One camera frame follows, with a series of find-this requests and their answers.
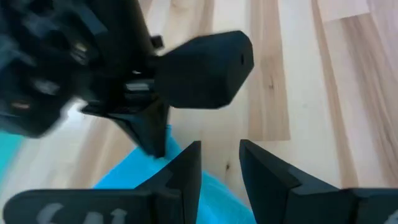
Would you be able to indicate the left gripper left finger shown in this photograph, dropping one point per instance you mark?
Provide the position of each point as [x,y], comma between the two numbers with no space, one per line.
[93,208]

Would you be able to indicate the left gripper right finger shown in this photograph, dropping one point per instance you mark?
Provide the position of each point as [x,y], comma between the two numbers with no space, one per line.
[295,202]

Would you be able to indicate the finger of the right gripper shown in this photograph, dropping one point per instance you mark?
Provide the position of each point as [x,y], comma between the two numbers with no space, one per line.
[146,130]

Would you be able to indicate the blue microfiber towel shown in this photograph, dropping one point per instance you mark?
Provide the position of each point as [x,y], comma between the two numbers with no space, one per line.
[217,202]

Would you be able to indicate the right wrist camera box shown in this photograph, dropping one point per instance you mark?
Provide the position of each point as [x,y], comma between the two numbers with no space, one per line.
[205,68]

